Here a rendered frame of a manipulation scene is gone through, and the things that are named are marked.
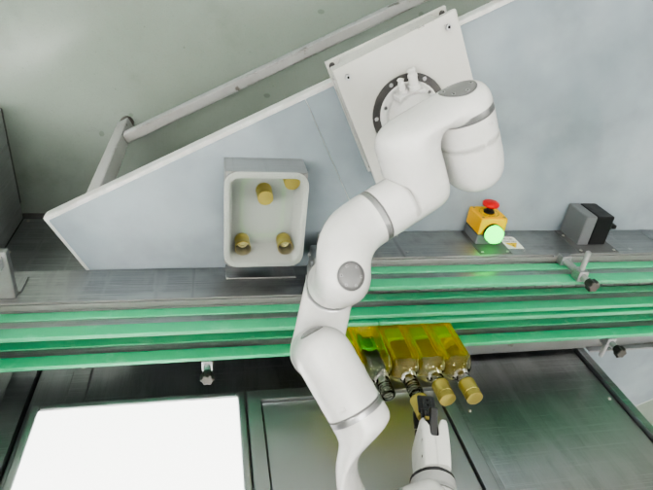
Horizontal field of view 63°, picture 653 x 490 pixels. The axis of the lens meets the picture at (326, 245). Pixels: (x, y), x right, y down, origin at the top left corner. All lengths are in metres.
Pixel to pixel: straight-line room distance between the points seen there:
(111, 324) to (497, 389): 0.91
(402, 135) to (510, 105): 0.57
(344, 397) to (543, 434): 0.70
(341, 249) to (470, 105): 0.28
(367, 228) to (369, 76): 0.41
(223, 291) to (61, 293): 0.33
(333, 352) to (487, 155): 0.38
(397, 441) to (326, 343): 0.48
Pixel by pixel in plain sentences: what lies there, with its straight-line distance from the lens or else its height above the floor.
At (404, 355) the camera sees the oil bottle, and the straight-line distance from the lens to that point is 1.14.
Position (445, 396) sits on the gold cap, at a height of 1.16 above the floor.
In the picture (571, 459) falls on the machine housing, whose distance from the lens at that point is 1.35.
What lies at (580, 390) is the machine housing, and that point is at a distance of 1.54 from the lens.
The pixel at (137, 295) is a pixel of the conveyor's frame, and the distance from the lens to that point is 1.22.
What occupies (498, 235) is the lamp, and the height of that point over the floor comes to 0.85.
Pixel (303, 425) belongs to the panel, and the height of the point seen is 1.08.
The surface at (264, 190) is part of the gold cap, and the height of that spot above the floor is 0.81.
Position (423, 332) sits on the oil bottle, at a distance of 1.21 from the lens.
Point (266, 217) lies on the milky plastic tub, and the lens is 1.22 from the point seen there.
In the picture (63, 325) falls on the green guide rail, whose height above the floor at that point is 0.93.
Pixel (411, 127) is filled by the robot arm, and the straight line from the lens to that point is 0.78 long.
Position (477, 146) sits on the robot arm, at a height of 1.14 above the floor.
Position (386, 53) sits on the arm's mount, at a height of 0.82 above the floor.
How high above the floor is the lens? 1.85
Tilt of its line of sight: 57 degrees down
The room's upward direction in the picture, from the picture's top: 159 degrees clockwise
